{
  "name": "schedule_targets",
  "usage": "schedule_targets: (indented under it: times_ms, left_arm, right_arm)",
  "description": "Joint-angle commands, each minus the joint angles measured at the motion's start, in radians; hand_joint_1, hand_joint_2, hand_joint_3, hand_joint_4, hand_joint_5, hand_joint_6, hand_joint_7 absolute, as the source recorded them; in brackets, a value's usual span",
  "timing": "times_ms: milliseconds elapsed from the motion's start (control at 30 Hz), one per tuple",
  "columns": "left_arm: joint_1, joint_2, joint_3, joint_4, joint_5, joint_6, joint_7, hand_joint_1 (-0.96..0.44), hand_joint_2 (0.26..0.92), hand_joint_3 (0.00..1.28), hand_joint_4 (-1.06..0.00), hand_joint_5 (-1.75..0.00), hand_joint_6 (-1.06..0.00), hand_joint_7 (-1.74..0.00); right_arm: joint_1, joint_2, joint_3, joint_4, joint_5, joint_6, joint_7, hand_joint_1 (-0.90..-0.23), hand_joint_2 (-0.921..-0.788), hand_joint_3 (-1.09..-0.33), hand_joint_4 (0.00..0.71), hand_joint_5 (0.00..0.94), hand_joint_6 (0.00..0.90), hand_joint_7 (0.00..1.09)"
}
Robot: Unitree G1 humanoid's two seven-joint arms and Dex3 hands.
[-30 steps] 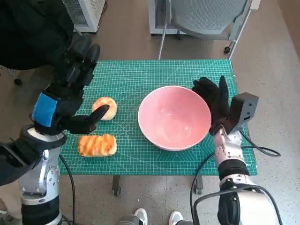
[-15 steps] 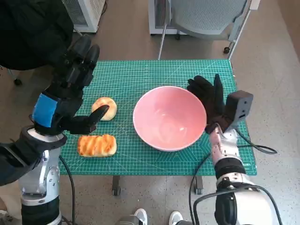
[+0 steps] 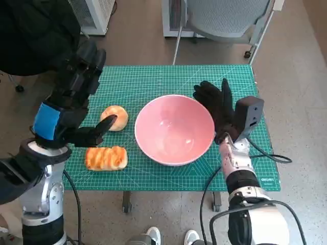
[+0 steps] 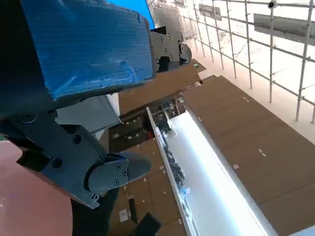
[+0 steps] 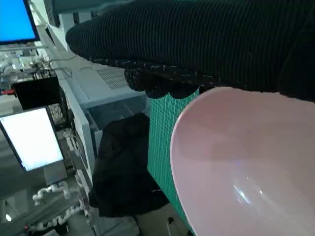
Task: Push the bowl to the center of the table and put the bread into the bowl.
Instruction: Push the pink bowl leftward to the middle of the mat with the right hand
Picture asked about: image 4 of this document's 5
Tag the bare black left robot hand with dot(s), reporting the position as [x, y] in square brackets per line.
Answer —
[86, 49]

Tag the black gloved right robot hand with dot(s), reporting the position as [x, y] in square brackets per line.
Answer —
[93, 216]

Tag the pink bowl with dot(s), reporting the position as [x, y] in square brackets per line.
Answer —
[29, 201]

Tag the brown cardboard box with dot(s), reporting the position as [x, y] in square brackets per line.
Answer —
[160, 86]

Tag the long white desk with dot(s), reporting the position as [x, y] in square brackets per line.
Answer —
[209, 159]

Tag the small grey flat panel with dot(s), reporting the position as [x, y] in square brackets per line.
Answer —
[209, 11]

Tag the white pipe frame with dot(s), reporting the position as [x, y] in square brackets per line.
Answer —
[271, 61]

